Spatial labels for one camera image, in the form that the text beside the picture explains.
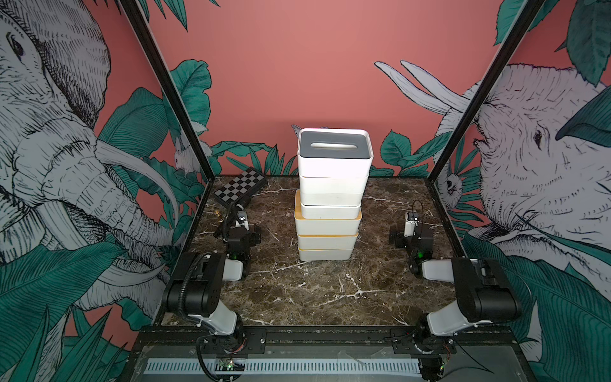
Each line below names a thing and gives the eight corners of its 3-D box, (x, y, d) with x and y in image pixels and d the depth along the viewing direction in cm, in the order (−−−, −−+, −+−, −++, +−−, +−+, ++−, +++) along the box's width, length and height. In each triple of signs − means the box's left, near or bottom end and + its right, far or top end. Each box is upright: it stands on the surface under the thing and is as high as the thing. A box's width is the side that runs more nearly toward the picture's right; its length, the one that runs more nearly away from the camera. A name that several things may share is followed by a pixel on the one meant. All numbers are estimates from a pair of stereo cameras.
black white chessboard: (214, 196, 113) (212, 192, 111) (251, 170, 125) (250, 166, 123) (231, 210, 108) (230, 206, 105) (268, 182, 120) (267, 178, 117)
